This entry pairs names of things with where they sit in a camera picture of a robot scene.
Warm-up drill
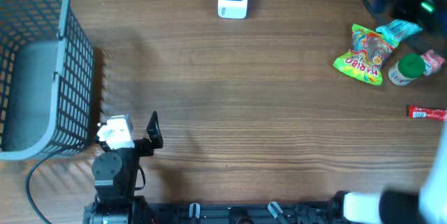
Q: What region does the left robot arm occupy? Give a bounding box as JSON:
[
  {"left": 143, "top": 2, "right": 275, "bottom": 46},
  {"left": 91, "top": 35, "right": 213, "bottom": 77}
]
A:
[{"left": 82, "top": 112, "right": 163, "bottom": 224}]

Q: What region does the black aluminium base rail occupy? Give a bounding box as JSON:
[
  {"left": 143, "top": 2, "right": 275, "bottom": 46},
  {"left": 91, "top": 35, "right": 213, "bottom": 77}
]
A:
[{"left": 82, "top": 202, "right": 348, "bottom": 224}]

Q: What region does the green Haribo candy bag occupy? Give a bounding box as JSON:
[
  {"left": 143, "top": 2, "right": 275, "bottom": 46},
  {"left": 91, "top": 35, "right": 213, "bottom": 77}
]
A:
[{"left": 333, "top": 24, "right": 399, "bottom": 86}]

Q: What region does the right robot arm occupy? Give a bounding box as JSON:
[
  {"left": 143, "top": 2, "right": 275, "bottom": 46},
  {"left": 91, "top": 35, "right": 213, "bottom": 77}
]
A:
[{"left": 328, "top": 123, "right": 446, "bottom": 223}]

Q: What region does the light blue tissue packet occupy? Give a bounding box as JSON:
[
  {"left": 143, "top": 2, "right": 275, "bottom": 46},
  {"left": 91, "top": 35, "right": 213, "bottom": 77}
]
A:
[{"left": 376, "top": 20, "right": 423, "bottom": 43}]

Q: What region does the red package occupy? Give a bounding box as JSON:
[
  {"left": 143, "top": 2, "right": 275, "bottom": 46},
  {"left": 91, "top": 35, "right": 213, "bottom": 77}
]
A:
[{"left": 406, "top": 105, "right": 446, "bottom": 121}]

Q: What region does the small red snack packet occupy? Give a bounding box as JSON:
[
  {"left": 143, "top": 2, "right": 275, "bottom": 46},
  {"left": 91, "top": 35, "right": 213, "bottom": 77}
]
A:
[{"left": 420, "top": 50, "right": 446, "bottom": 76}]

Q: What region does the grey plastic mesh basket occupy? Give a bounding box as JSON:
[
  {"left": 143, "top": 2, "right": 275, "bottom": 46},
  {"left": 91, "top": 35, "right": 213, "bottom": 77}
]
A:
[{"left": 1, "top": 0, "right": 95, "bottom": 160}]

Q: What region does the green lid plastic jar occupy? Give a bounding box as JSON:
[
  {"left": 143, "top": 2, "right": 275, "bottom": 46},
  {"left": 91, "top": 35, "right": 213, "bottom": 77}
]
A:
[{"left": 388, "top": 54, "right": 425, "bottom": 86}]

